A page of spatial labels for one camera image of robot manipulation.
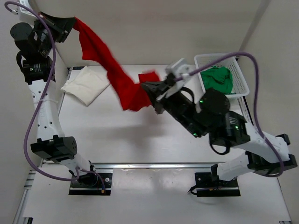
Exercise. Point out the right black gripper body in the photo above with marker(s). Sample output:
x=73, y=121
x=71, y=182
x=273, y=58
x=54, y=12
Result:
x=179, y=108

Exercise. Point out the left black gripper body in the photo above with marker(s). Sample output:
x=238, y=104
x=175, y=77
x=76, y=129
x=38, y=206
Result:
x=45, y=36

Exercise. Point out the red t shirt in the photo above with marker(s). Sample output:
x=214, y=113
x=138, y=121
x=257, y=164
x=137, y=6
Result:
x=131, y=95

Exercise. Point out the green item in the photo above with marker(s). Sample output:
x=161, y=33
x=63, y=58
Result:
x=218, y=78

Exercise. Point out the white t shirt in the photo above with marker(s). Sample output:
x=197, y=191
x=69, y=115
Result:
x=86, y=86

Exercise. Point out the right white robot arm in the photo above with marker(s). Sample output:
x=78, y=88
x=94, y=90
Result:
x=264, y=154

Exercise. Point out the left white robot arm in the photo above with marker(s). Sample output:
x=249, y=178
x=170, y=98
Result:
x=52, y=144

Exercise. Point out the black label on table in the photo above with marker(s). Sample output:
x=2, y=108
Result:
x=77, y=67

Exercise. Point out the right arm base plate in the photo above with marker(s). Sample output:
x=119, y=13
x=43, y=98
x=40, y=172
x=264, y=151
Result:
x=205, y=187

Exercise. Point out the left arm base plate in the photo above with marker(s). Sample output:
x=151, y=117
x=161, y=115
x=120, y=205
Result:
x=92, y=185

